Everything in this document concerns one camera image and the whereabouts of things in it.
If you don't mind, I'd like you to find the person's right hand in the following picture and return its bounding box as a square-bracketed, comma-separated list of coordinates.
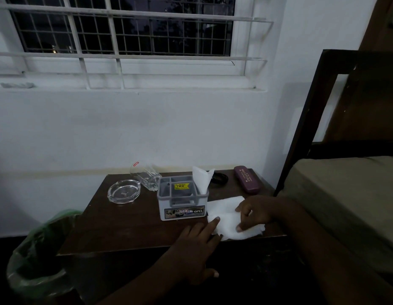
[235, 195, 282, 233]

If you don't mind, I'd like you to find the person's left hand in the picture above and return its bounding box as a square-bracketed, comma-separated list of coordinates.
[162, 216, 223, 285]

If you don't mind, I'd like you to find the white tissue paper sheet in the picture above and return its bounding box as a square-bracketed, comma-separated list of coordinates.
[207, 196, 266, 241]

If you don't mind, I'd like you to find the person's left forearm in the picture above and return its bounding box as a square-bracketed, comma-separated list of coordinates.
[96, 259, 184, 305]

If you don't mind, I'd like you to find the person's right forearm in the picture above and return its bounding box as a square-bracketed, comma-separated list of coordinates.
[274, 197, 393, 305]

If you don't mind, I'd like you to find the maroon spectacle case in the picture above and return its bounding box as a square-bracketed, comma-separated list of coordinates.
[233, 165, 264, 195]

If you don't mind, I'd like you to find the folded white napkin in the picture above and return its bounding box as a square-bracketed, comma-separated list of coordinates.
[192, 166, 215, 196]

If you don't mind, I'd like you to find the grey plastic organizer box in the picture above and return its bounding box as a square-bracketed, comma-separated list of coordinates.
[157, 175, 210, 222]

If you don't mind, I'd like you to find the dark wooden table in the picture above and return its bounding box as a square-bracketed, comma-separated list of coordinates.
[57, 169, 288, 258]

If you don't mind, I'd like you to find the clear drinking glass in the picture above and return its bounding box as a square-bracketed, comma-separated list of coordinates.
[129, 161, 163, 192]

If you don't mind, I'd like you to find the beige mattress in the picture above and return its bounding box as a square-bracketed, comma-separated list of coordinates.
[277, 155, 393, 284]

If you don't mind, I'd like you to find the clear glass ashtray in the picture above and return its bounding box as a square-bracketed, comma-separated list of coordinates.
[107, 179, 142, 205]

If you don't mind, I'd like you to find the trash bin with green liner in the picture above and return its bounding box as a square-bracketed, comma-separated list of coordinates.
[6, 209, 85, 305]

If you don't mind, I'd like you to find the white framed window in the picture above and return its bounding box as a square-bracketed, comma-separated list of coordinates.
[0, 0, 257, 76]

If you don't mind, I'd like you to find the white metal window grille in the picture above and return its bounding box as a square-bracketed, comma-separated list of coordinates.
[0, 0, 274, 90]

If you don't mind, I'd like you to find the black strap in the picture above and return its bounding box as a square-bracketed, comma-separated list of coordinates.
[210, 171, 229, 185]

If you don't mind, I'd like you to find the dark wooden bed frame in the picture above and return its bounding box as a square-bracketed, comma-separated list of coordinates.
[274, 49, 393, 198]

